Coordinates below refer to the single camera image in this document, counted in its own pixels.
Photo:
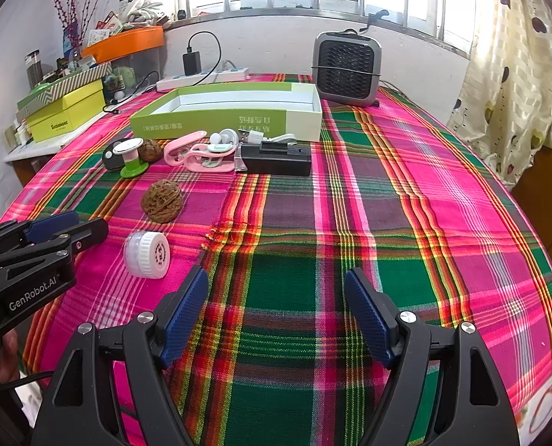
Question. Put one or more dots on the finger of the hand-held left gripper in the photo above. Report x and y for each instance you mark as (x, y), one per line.
(53, 226)
(88, 234)

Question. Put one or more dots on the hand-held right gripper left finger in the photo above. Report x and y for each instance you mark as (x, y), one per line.
(185, 316)

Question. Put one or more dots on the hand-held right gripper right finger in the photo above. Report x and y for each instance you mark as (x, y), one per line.
(369, 316)

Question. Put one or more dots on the white round jar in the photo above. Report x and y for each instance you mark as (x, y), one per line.
(148, 255)

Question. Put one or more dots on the black oval case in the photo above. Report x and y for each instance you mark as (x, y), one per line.
(109, 158)

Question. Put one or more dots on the brown walnut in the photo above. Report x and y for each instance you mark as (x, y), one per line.
(162, 199)
(151, 151)

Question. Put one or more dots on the green white spool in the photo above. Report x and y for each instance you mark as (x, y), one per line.
(129, 148)

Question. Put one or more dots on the white earbud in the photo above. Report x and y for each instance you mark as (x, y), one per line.
(218, 138)

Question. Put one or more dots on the black rectangular device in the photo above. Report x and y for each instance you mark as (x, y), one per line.
(276, 162)

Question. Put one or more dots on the green cardboard box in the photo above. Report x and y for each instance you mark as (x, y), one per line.
(276, 123)

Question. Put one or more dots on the person's left hand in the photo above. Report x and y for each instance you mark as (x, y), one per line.
(7, 355)

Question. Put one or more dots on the plaid tablecloth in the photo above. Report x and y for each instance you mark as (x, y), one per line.
(304, 223)

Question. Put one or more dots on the yellow-green box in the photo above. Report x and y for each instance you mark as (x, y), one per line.
(67, 111)

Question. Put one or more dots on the grey striped box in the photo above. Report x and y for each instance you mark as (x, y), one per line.
(57, 88)

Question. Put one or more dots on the printed mug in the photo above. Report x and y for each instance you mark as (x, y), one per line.
(113, 83)

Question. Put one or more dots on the dark glass jar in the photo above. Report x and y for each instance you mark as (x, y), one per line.
(32, 67)

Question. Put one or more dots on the clear plastic bin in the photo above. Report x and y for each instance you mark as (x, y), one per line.
(141, 62)

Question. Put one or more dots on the brown wooden furniture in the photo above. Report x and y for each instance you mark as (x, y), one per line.
(545, 241)

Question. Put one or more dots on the pink flower branches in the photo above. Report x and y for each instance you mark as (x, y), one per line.
(69, 32)

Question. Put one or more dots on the orange tray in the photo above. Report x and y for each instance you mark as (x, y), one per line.
(127, 42)

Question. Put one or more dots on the white power strip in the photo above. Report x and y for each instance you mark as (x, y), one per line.
(211, 78)

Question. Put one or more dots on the assorted paper packets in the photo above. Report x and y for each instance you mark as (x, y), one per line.
(99, 32)

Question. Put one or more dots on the black charger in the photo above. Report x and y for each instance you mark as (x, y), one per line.
(191, 62)

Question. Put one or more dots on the white cloth pile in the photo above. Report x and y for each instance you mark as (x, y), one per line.
(141, 9)

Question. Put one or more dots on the grey space heater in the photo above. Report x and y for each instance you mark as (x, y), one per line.
(345, 67)

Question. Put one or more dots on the patterned curtain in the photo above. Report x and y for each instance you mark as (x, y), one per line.
(503, 79)

